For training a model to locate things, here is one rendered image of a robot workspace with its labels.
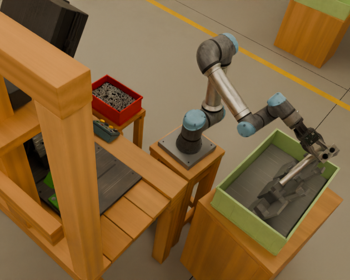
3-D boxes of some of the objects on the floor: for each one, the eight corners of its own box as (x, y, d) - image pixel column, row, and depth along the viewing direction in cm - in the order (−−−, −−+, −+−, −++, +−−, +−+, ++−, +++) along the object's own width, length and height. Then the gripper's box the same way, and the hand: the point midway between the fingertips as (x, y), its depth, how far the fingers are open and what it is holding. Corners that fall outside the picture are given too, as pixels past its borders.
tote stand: (241, 208, 285) (273, 144, 227) (293, 257, 263) (343, 199, 204) (179, 260, 250) (197, 200, 192) (233, 321, 228) (273, 274, 169)
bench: (33, 145, 304) (10, 59, 239) (169, 255, 252) (187, 183, 188) (-46, 196, 263) (-100, 109, 198) (97, 339, 212) (88, 286, 147)
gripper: (287, 130, 155) (319, 167, 155) (307, 114, 154) (340, 151, 153) (284, 129, 164) (314, 164, 164) (303, 113, 162) (334, 149, 162)
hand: (323, 155), depth 161 cm, fingers closed on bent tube, 3 cm apart
